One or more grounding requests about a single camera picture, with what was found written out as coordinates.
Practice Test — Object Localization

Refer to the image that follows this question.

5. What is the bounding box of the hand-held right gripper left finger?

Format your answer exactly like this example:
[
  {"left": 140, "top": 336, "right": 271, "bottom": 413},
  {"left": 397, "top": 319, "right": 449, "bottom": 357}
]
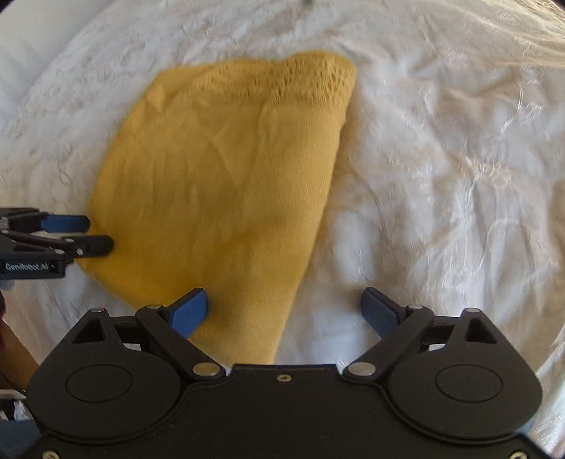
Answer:
[{"left": 71, "top": 288, "right": 226, "bottom": 378}]

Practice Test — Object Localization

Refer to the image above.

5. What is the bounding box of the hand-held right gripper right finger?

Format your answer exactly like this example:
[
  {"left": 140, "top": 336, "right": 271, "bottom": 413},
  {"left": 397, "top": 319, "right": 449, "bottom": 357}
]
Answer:
[{"left": 342, "top": 287, "right": 497, "bottom": 380}]

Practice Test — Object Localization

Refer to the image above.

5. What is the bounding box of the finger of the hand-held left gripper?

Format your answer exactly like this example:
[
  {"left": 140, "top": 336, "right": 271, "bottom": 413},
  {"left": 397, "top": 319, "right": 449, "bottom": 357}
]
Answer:
[
  {"left": 0, "top": 229, "right": 114, "bottom": 262},
  {"left": 0, "top": 207, "right": 91, "bottom": 233}
]

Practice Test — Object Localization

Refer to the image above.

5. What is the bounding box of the yellow knit garment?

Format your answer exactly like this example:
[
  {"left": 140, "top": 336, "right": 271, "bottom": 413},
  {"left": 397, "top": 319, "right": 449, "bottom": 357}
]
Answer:
[{"left": 75, "top": 50, "right": 357, "bottom": 365}]

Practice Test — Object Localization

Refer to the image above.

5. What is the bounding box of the white floral embroidered bedspread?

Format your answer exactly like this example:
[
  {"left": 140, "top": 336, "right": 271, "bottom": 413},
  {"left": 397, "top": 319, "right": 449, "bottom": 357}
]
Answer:
[{"left": 0, "top": 0, "right": 565, "bottom": 459}]

